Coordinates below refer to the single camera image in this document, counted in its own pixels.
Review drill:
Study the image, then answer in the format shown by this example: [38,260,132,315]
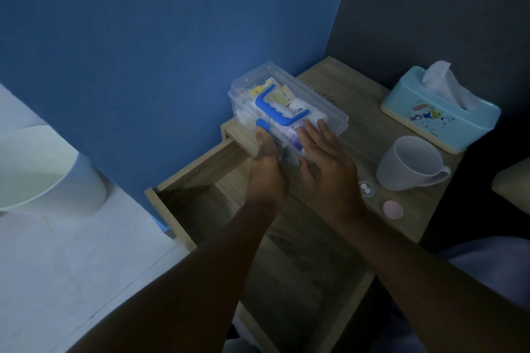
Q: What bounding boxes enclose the pink round lid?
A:
[382,200,404,220]

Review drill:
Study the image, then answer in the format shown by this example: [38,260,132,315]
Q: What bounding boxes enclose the person's left hand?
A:
[247,126,291,211]

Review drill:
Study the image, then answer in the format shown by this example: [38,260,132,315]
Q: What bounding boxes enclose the clear plastic box blue handle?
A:
[228,61,349,161]

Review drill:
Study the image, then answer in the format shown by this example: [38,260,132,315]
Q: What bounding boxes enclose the person's light blue clothing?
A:
[375,236,530,353]

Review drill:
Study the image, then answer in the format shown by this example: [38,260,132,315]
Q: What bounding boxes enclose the person's right forearm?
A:
[337,212,530,353]

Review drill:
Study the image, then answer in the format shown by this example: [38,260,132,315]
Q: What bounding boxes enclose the white mug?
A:
[375,135,452,192]

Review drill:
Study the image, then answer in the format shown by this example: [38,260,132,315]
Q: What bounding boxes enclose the light blue tissue box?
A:
[380,66,502,155]

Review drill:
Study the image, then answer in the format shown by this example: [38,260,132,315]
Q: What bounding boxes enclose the wooden drawer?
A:
[144,121,375,353]

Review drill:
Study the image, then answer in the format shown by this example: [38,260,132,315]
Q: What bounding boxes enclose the person's right hand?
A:
[296,118,368,226]

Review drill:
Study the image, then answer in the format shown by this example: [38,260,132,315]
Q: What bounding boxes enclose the yellow medicine packets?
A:
[249,77,295,106]

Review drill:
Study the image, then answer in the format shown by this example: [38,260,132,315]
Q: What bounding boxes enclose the person's left forearm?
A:
[68,204,282,353]

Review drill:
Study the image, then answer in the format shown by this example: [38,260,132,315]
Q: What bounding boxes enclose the white waste bin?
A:
[0,125,109,218]

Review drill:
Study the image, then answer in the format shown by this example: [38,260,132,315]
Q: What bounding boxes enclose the white tissue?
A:
[422,61,482,112]

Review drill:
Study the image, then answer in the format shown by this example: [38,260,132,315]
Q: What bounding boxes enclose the wooden nightstand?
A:
[144,56,465,353]

